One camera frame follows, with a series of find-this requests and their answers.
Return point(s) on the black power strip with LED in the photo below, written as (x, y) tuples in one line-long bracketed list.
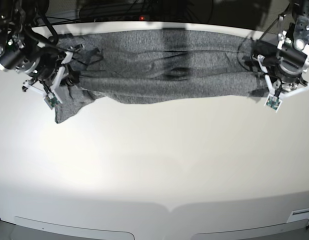
[(107, 15)]

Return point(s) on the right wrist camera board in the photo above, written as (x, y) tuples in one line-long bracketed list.
[(51, 101)]

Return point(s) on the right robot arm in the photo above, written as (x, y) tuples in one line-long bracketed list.
[(29, 45)]

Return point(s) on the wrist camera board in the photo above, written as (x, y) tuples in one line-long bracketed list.
[(51, 101), (273, 102)]

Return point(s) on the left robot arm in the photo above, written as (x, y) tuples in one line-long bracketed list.
[(283, 65)]

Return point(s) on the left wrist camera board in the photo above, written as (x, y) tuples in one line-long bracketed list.
[(273, 102)]

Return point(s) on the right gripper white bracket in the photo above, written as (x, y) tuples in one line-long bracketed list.
[(50, 70)]

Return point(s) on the grey long-sleeve T-shirt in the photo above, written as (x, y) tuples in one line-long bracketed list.
[(153, 66)]

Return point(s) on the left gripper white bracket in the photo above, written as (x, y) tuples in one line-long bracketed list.
[(281, 84)]

